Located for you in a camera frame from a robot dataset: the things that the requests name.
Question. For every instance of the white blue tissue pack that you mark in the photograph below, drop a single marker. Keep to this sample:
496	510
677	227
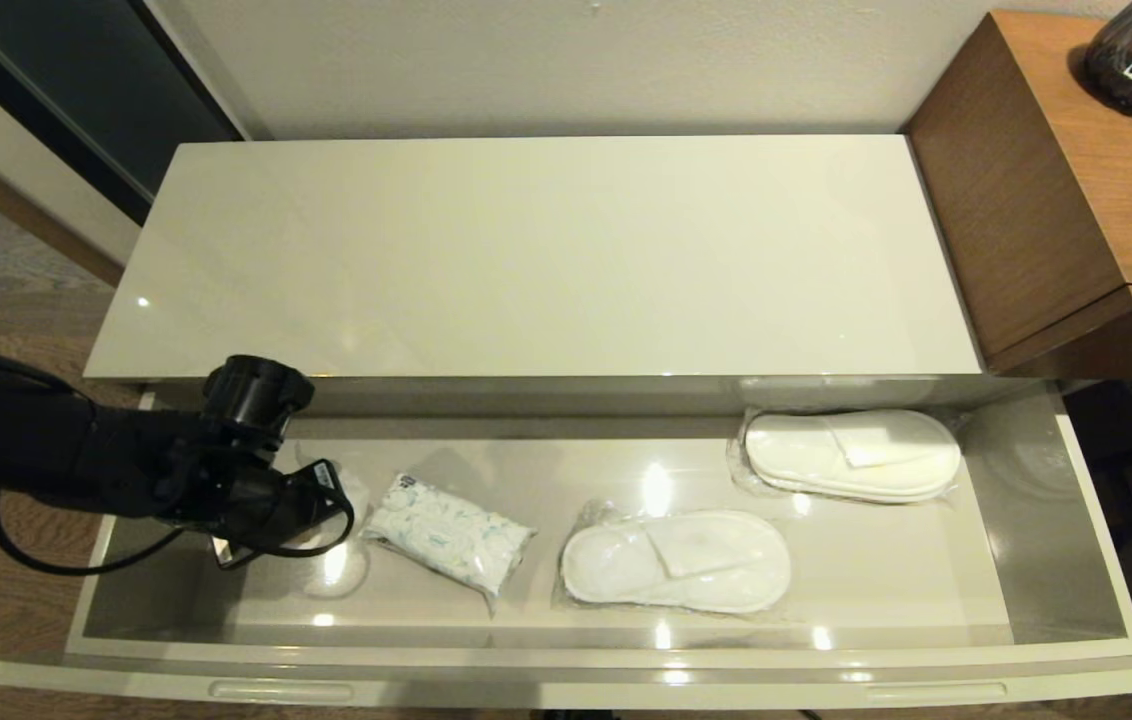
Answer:
451	535

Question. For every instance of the dark framed door panel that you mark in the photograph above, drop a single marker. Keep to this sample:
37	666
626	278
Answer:
56	90

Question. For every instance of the white cabinet top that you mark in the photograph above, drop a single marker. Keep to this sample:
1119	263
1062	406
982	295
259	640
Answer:
536	260

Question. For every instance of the clear plastic wrapped packet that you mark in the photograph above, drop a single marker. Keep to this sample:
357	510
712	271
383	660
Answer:
341	570

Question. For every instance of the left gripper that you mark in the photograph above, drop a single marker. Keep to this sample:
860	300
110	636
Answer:
271	505

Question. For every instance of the white cabinet drawer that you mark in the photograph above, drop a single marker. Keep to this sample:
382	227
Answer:
876	600

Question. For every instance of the white slippers in plastic bag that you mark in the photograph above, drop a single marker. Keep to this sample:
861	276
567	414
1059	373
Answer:
851	455
676	562

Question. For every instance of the brown wooden side table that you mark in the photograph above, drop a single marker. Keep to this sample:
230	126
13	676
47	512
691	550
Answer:
1056	190

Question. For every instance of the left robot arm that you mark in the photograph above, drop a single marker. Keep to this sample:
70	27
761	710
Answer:
46	450

